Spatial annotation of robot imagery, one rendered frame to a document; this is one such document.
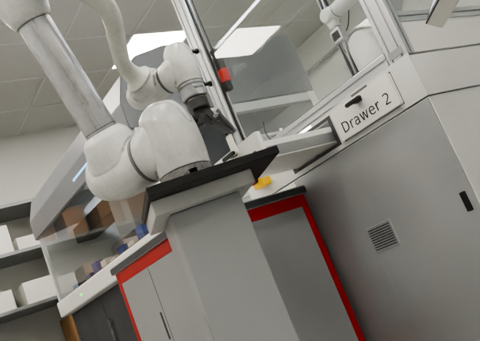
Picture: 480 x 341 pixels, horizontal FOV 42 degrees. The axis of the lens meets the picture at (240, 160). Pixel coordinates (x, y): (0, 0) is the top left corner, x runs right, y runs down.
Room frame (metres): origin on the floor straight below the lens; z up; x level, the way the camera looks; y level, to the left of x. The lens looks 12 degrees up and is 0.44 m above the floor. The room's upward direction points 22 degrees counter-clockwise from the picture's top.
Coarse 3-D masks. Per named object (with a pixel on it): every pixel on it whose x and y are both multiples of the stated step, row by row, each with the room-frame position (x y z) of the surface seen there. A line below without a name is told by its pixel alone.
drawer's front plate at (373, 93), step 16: (384, 80) 1.91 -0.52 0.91; (368, 96) 1.98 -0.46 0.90; (384, 96) 1.93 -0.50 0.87; (400, 96) 1.90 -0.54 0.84; (336, 112) 2.10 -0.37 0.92; (352, 112) 2.05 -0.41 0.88; (368, 112) 2.00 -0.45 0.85; (384, 112) 1.95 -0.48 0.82; (336, 128) 2.12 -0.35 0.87; (352, 128) 2.07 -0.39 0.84
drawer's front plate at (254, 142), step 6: (258, 132) 1.96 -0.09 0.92; (246, 138) 2.00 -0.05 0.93; (252, 138) 1.97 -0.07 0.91; (258, 138) 1.95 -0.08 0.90; (240, 144) 2.03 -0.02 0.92; (246, 144) 2.01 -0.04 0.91; (252, 144) 1.99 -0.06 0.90; (258, 144) 1.96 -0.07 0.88; (264, 144) 1.96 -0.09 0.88; (240, 150) 2.04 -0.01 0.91; (246, 150) 2.02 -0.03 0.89; (252, 150) 1.99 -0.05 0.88; (258, 150) 1.97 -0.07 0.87; (240, 156) 2.05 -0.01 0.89; (216, 162) 2.17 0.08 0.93
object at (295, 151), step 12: (312, 132) 2.12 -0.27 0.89; (324, 132) 2.15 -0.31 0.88; (276, 144) 2.01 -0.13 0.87; (288, 144) 2.04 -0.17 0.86; (300, 144) 2.07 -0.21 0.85; (312, 144) 2.10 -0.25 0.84; (324, 144) 2.14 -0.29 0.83; (276, 156) 2.01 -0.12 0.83; (288, 156) 2.07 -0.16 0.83; (300, 156) 2.16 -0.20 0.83; (312, 156) 2.25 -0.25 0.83; (276, 168) 2.21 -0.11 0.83; (288, 168) 2.30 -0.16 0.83
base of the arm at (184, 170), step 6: (198, 162) 1.67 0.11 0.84; (204, 162) 1.68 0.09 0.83; (210, 162) 1.72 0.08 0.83; (180, 168) 1.65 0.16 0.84; (186, 168) 1.65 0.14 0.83; (192, 168) 1.61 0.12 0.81; (198, 168) 1.65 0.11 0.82; (204, 168) 1.68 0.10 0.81; (168, 174) 1.66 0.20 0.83; (174, 174) 1.66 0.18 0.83; (180, 174) 1.65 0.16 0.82; (162, 180) 1.69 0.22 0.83
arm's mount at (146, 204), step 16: (240, 160) 1.56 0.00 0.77; (256, 160) 1.58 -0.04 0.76; (272, 160) 1.66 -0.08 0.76; (192, 176) 1.52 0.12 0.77; (208, 176) 1.53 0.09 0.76; (224, 176) 1.61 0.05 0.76; (256, 176) 1.79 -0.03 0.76; (160, 192) 1.50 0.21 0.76; (176, 192) 1.57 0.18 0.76; (144, 208) 1.65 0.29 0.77
